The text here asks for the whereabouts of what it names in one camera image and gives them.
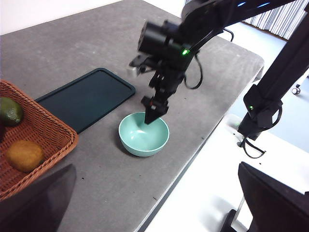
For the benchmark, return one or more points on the pale grey right wrist camera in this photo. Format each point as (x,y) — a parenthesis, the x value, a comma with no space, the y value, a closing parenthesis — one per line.
(137,63)

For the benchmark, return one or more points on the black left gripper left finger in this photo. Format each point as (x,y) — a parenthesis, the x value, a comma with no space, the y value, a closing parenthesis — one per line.
(33,207)

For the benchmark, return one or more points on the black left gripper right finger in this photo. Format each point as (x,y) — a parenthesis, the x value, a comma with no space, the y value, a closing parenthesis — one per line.
(280,210)

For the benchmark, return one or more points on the green avocado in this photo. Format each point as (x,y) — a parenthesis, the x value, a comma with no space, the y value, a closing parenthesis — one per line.
(10,112)

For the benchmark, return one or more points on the teal ceramic bowl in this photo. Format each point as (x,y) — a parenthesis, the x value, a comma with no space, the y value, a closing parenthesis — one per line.
(144,142)

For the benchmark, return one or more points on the dark green rectangular tray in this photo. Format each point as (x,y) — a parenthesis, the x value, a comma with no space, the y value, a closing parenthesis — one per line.
(84,99)

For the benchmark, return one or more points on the brown wicker basket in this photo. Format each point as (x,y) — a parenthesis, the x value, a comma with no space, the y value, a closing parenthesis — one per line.
(48,125)

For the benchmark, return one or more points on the metal stand leg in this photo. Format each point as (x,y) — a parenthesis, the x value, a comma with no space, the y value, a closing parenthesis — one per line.
(230,221)

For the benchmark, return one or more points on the grey striped curtain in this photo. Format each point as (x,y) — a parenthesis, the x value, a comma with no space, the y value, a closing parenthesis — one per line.
(277,21)

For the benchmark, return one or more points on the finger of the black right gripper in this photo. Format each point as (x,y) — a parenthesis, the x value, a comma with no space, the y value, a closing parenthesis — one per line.
(150,117)

